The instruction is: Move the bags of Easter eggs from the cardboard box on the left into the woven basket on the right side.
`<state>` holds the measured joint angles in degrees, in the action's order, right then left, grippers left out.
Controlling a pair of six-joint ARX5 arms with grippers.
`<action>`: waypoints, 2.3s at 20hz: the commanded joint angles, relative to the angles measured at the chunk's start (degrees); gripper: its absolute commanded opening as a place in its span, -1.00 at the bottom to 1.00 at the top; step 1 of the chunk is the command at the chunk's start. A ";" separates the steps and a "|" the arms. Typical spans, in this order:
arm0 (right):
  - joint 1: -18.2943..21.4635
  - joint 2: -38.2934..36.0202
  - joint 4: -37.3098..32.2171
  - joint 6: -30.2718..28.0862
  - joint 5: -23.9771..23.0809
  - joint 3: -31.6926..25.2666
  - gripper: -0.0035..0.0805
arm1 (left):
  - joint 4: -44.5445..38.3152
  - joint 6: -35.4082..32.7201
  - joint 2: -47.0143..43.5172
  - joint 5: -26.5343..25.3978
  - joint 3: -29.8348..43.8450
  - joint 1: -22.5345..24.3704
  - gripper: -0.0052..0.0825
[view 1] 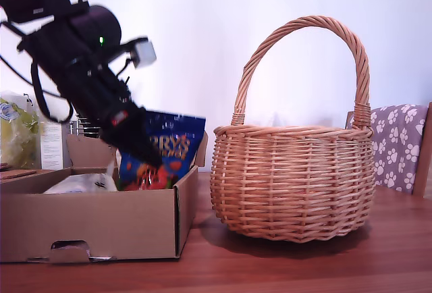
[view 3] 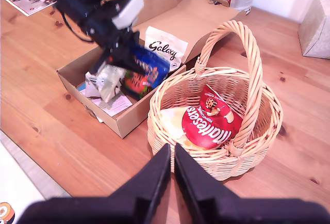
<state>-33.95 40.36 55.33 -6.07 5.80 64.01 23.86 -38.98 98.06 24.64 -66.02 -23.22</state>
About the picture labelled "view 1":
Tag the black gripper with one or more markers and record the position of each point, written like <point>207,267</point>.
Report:
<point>98,97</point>

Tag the blue Terry's orange bag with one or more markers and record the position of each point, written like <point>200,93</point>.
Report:
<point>182,144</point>

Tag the white Galaxy bag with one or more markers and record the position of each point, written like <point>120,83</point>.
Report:
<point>74,183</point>

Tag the brown cardboard box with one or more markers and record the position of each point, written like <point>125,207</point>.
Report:
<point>101,225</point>

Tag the white carton with small print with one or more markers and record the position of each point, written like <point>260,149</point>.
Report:
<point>52,151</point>

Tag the yellow green plastic bag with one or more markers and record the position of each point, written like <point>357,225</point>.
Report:
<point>17,131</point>

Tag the brown wooden board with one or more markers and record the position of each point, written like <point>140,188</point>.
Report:
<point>18,175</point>

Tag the purple paw print cloth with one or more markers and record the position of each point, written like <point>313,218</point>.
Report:
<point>398,144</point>

